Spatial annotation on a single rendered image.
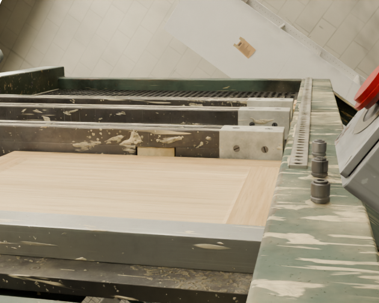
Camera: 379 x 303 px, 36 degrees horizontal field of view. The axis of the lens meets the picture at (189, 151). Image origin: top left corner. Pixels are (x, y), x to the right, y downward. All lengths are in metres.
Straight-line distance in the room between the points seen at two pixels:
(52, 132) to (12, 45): 6.19
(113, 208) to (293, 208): 0.27
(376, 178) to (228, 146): 0.79
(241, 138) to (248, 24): 3.83
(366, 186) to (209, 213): 0.47
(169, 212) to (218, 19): 4.22
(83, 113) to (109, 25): 5.30
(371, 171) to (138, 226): 0.39
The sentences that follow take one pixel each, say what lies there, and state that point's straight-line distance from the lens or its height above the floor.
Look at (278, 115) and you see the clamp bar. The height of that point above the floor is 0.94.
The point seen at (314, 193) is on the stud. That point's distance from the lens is 0.74.
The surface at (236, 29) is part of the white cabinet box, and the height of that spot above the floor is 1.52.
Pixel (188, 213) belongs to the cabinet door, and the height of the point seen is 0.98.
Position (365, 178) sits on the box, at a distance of 0.36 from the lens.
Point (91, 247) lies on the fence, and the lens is 0.70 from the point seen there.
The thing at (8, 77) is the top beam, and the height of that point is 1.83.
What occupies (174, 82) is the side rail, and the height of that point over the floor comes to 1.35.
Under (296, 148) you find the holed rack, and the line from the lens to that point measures 1.05.
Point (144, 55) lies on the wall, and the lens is 6.69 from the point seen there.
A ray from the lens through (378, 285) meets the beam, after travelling 0.54.
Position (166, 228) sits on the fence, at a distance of 0.68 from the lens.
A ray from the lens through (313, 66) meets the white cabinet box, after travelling 4.91.
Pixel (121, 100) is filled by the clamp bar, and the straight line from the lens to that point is 1.68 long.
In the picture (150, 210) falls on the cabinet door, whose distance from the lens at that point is 0.83.
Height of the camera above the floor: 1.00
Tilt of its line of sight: 3 degrees up
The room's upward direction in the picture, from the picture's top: 54 degrees counter-clockwise
